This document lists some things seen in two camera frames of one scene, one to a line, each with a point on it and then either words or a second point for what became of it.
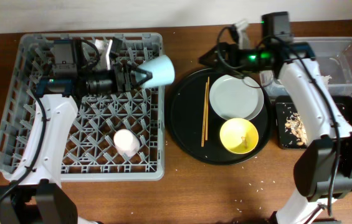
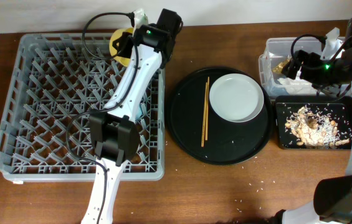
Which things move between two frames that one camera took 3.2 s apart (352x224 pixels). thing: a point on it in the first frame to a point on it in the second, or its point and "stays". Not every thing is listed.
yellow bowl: [238, 135] to [124, 61]
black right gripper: [223, 48] to [311, 60]
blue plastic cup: [161, 68] to [141, 111]
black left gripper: [119, 84] to [125, 50]
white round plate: [232, 98] stays
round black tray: [195, 126] stays
